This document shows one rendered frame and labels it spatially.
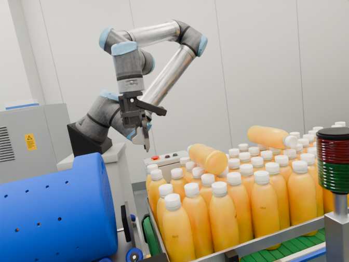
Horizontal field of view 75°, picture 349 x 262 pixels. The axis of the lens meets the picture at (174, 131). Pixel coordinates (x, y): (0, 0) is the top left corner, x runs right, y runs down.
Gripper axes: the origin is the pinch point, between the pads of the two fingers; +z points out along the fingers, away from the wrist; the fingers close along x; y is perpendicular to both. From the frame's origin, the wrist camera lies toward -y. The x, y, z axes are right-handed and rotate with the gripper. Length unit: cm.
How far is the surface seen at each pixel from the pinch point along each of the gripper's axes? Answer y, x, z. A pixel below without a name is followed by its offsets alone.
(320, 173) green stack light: -24, 51, 0
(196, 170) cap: -12.1, 15.5, 7.4
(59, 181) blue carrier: 24.7, 24.5, -1.4
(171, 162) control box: -9.5, -8.4, 10.4
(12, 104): 97, -158, -30
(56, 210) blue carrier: 25.6, 28.6, 3.9
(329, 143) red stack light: -24, 53, -6
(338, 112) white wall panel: -317, -190, 46
